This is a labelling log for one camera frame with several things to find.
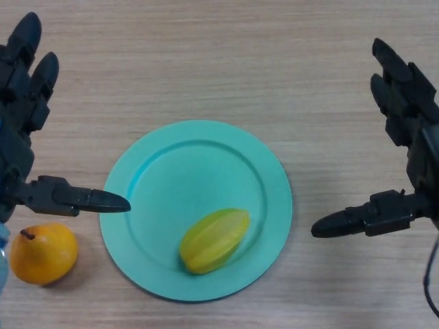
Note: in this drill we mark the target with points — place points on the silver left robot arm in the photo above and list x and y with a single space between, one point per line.
2 260

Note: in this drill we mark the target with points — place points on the yellow starfruit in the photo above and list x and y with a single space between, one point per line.
214 240

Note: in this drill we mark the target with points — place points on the teal round plate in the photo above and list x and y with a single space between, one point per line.
164 192

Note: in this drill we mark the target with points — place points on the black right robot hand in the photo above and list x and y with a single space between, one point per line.
411 103

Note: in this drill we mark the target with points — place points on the orange pear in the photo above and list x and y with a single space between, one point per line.
44 255

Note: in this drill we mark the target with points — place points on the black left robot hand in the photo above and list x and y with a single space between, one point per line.
13 147

